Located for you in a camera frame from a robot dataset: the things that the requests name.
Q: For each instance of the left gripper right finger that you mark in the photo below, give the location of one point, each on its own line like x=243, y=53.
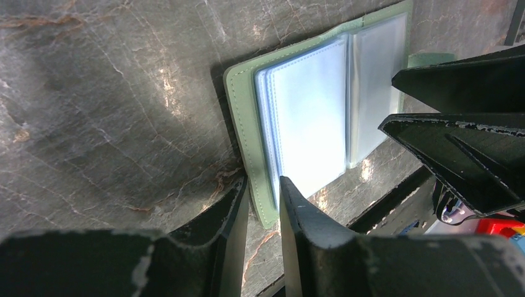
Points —
x=441, y=265

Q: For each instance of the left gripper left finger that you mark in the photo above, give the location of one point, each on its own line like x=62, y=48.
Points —
x=204, y=257

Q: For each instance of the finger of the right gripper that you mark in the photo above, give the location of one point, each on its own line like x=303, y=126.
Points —
x=479, y=157
x=491, y=83

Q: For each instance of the green card holder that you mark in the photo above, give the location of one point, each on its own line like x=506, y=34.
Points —
x=311, y=111

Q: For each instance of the toy brick assembly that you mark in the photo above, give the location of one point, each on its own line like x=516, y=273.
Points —
x=512, y=230

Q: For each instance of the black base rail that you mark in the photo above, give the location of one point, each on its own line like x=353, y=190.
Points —
x=393, y=205

